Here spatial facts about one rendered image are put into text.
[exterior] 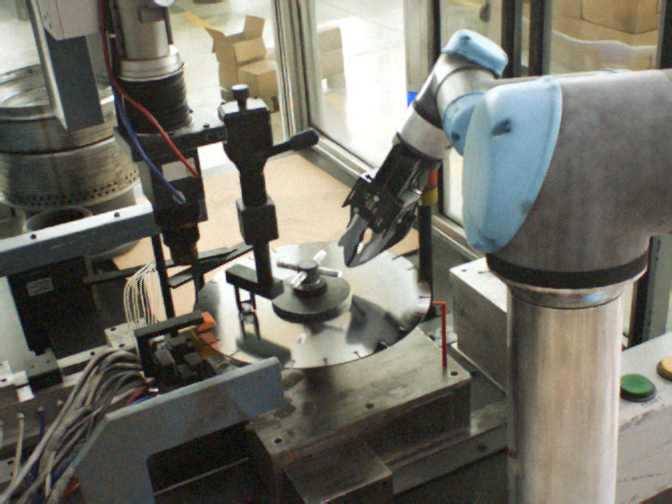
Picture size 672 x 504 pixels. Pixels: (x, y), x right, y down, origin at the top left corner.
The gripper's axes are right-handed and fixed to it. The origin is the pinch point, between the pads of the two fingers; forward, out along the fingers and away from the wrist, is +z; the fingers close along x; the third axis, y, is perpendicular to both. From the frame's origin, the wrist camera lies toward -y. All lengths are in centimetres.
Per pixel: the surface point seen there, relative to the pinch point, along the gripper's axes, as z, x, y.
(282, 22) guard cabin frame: 7, -66, -86
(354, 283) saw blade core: 2.9, 2.1, 0.5
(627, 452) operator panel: -6.1, 42.9, 7.8
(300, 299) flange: 5.5, -1.4, 8.6
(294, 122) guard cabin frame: 28, -53, -91
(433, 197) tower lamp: -5.7, 0.9, -22.0
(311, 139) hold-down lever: -18.1, -8.0, 17.3
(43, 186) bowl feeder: 35, -61, -13
